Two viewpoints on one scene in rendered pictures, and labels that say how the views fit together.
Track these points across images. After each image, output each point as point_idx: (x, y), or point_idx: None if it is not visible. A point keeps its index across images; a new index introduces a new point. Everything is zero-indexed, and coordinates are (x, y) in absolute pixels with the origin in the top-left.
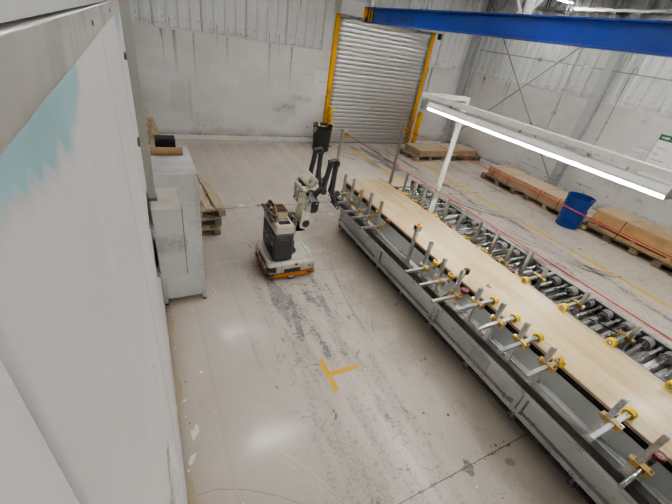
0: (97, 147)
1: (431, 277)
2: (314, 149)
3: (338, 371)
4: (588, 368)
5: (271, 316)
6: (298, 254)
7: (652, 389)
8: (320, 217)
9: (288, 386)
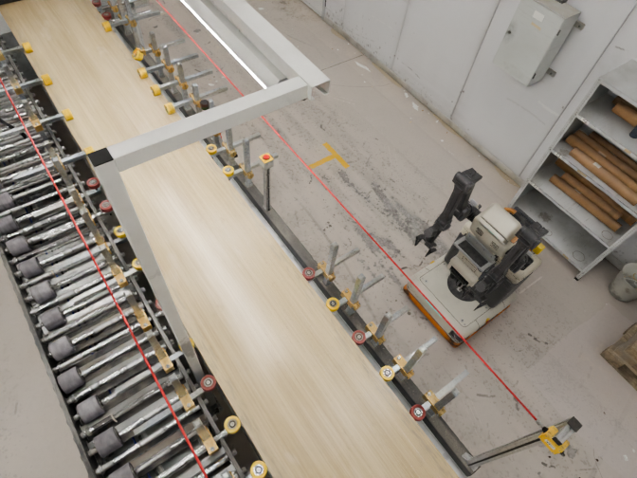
0: None
1: None
2: (540, 225)
3: (327, 159)
4: (105, 59)
5: (418, 205)
6: (439, 279)
7: (51, 49)
8: None
9: (367, 140)
